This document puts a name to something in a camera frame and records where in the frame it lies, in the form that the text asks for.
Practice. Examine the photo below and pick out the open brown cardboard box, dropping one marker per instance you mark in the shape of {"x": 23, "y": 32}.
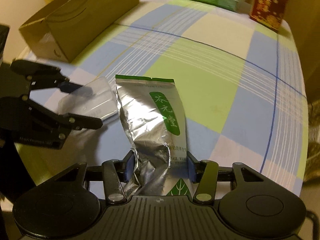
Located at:
{"x": 62, "y": 29}

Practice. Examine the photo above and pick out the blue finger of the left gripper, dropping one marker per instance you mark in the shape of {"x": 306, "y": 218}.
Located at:
{"x": 42, "y": 76}
{"x": 71, "y": 121}

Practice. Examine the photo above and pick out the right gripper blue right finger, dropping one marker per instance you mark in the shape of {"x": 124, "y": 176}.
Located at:
{"x": 203, "y": 173}

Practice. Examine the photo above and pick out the red gift box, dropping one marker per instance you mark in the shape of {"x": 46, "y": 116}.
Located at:
{"x": 269, "y": 13}

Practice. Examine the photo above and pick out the plaid tablecloth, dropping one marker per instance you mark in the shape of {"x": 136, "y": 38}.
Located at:
{"x": 240, "y": 83}

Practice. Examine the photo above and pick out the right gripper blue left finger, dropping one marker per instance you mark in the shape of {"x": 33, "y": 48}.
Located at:
{"x": 115, "y": 172}

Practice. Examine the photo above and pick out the clear plastic lid tray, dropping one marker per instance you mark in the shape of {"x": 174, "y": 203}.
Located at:
{"x": 95, "y": 99}

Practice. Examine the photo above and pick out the silver foil tea bag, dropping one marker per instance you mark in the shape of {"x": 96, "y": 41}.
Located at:
{"x": 152, "y": 116}

